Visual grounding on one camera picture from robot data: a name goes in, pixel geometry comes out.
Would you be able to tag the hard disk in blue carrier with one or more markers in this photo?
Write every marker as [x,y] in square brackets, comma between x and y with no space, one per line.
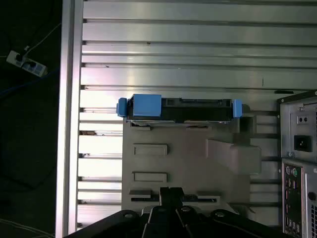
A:
[147,105]

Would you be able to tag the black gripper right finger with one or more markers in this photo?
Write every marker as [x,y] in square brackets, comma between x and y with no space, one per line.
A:
[198,224]

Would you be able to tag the white power strip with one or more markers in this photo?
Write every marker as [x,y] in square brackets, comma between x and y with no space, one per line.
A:
[24,63]

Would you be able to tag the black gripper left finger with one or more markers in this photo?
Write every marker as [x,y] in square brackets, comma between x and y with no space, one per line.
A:
[158,223]

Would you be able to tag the silver PC case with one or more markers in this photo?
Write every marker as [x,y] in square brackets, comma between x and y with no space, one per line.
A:
[297,134]

